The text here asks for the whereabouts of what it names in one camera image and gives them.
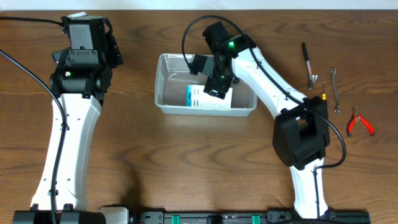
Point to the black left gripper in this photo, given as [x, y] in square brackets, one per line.
[109, 57]

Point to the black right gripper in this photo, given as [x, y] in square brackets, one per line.
[216, 88]

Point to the blue white cardboard box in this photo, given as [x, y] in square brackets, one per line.
[196, 97]

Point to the clear plastic container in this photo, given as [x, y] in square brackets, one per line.
[171, 80]

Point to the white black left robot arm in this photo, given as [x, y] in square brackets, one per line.
[82, 76]

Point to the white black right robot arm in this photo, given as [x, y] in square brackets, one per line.
[301, 130]

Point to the black yellow screwdriver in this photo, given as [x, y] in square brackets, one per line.
[323, 91]

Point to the silver wrench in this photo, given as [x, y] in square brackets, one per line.
[335, 90]

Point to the small black-handled hammer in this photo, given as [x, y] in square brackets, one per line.
[312, 76]

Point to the red-handled pliers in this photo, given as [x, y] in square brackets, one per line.
[356, 116]

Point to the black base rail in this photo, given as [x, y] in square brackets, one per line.
[268, 217]

